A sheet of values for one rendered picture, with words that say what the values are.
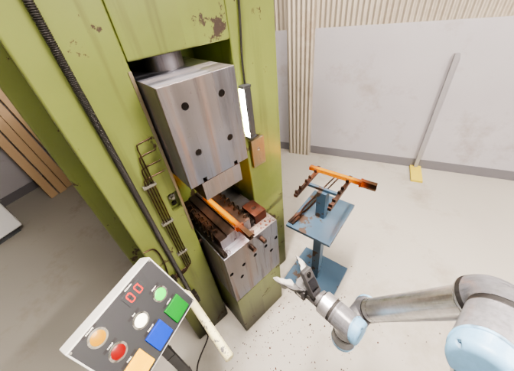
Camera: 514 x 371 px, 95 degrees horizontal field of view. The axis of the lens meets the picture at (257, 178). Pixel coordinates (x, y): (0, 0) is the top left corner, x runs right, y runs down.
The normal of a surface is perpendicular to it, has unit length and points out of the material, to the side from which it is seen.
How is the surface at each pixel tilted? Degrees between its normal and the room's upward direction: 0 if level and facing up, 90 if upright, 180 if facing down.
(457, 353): 83
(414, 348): 0
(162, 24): 90
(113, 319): 60
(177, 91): 90
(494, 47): 90
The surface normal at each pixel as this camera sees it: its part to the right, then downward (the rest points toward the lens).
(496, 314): -0.32, -0.88
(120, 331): 0.74, -0.25
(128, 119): 0.66, 0.40
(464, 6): -0.41, 0.59
